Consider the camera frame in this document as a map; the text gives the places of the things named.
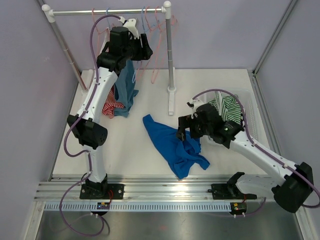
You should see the white and chrome clothes rack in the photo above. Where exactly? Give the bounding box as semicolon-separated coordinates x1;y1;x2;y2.
38;0;177;116

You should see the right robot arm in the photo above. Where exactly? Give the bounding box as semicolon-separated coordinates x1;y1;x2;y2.
176;103;315;213

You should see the green white striped tank top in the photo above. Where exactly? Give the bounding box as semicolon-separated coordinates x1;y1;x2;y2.
208;91;243;125

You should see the pink wire hanger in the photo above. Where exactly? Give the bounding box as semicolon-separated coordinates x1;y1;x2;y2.
148;13;167;84
91;7;111;51
139;11;163;80

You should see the white plastic basket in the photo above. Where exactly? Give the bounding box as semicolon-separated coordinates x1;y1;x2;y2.
198;87;262;140

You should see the teal blue tank top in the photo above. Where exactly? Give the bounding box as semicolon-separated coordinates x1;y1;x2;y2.
114;60;139;118

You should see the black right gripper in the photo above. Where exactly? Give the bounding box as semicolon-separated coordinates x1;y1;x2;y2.
175;114;213;142

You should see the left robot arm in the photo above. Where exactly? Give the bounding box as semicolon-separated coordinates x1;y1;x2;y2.
67;24;153;200

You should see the aluminium mounting rail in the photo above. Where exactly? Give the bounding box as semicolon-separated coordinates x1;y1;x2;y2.
34;174;230;202

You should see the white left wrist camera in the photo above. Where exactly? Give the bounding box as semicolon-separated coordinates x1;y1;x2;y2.
119;16;140;39

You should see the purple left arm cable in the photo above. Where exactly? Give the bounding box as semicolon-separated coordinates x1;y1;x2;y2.
59;14;123;236

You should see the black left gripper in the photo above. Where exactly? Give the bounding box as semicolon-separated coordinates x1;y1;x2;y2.
122;33;152;61

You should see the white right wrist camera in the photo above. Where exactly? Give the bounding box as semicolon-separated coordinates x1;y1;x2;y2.
186;98;205;113

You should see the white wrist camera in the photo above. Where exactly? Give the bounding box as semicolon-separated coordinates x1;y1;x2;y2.
119;16;140;39
186;98;205;113

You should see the bright blue tank top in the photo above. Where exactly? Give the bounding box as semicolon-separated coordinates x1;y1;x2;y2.
142;114;210;180

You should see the red white striped tank top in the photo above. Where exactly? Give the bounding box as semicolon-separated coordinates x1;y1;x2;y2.
101;86;125;119

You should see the white slotted cable duct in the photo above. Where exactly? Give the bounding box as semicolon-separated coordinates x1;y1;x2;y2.
44;201;233;212

